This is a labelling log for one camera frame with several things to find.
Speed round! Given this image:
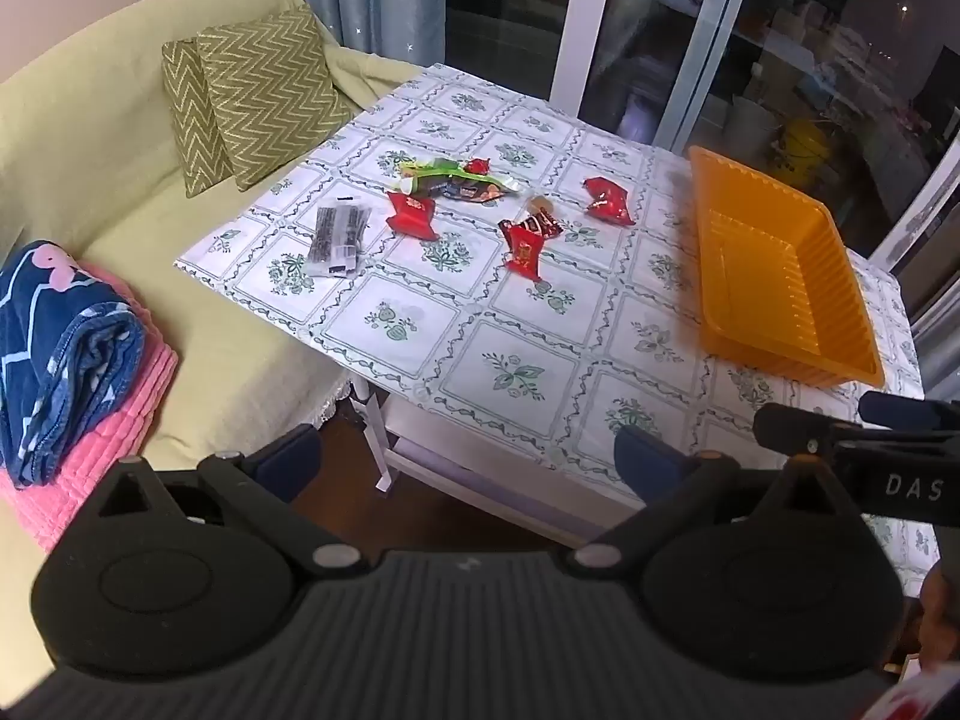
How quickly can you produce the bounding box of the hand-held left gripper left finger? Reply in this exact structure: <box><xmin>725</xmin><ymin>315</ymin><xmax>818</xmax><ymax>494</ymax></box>
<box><xmin>82</xmin><ymin>424</ymin><xmax>368</xmax><ymax>578</ymax></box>

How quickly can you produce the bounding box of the white bucket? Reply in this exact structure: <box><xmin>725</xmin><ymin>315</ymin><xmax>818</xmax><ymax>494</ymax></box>
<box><xmin>726</xmin><ymin>94</ymin><xmax>781</xmax><ymax>158</ymax></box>

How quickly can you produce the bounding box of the pink ribbed blanket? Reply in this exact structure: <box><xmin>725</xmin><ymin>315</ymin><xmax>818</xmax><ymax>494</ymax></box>
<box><xmin>0</xmin><ymin>259</ymin><xmax>179</xmax><ymax>554</ymax></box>

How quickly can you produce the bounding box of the orange plastic tray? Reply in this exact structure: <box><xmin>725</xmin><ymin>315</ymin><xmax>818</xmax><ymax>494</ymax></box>
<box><xmin>688</xmin><ymin>146</ymin><xmax>886</xmax><ymax>389</ymax></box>

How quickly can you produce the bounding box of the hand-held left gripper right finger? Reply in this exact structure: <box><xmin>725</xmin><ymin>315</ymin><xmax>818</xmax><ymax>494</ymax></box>
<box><xmin>574</xmin><ymin>424</ymin><xmax>863</xmax><ymax>578</ymax></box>

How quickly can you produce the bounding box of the blue patterned blanket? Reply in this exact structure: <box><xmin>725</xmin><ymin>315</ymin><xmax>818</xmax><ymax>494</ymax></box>
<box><xmin>0</xmin><ymin>240</ymin><xmax>147</xmax><ymax>487</ymax></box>

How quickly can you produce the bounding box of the white sliding glass door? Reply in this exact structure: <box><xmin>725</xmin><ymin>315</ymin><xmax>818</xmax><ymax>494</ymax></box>
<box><xmin>442</xmin><ymin>0</ymin><xmax>960</xmax><ymax>278</ymax></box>

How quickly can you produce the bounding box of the white table frame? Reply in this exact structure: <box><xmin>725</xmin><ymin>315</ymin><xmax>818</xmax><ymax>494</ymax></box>
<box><xmin>349</xmin><ymin>379</ymin><xmax>601</xmax><ymax>548</ymax></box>

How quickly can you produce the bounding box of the dark long snack packet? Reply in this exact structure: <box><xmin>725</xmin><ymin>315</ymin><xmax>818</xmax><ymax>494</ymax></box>
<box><xmin>426</xmin><ymin>177</ymin><xmax>524</xmax><ymax>204</ymax></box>

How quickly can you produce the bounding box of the green zigzag pillow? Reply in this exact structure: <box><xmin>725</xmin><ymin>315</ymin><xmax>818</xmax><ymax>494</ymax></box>
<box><xmin>161</xmin><ymin>37</ymin><xmax>237</xmax><ymax>200</ymax></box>
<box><xmin>196</xmin><ymin>4</ymin><xmax>355</xmax><ymax>192</ymax></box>

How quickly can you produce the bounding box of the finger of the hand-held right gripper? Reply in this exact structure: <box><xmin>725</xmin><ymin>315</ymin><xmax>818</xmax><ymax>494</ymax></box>
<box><xmin>859</xmin><ymin>390</ymin><xmax>960</xmax><ymax>432</ymax></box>
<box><xmin>752</xmin><ymin>403</ymin><xmax>893</xmax><ymax>462</ymax></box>

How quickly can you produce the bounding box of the black seaweed packet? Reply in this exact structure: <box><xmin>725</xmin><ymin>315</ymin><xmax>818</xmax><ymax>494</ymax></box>
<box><xmin>306</xmin><ymin>195</ymin><xmax>372</xmax><ymax>278</ymax></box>

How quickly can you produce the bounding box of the yellow-green sofa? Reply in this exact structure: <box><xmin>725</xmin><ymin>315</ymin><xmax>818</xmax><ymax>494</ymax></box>
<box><xmin>0</xmin><ymin>0</ymin><xmax>425</xmax><ymax>691</ymax></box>

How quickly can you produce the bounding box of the red snack packet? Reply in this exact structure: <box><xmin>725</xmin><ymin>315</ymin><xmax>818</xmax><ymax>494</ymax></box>
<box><xmin>583</xmin><ymin>176</ymin><xmax>637</xmax><ymax>226</ymax></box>
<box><xmin>499</xmin><ymin>219</ymin><xmax>547</xmax><ymax>284</ymax></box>
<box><xmin>385</xmin><ymin>191</ymin><xmax>442</xmax><ymax>242</ymax></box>

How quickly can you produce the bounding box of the floral tablecloth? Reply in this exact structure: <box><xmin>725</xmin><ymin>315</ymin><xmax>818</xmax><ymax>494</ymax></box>
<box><xmin>174</xmin><ymin>64</ymin><xmax>942</xmax><ymax>597</ymax></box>

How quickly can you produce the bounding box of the yellow bucket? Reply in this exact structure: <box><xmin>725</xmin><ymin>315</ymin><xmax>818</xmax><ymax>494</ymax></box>
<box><xmin>780</xmin><ymin>116</ymin><xmax>833</xmax><ymax>166</ymax></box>

